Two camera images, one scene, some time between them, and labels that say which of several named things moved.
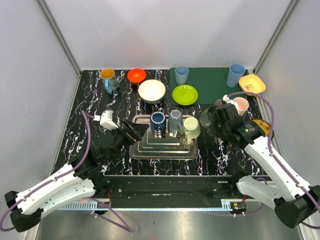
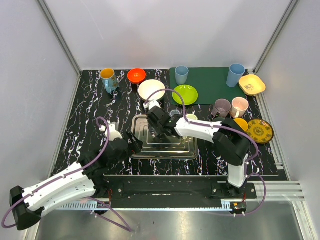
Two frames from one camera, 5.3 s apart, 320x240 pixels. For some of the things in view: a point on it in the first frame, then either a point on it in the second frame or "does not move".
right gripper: [213, 126] -> [156, 131]
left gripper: [128, 132] -> [135, 144]
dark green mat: [211, 83] does not move
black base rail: [172, 187] does not move
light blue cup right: [236, 72] does not move
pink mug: [242, 105] does not move
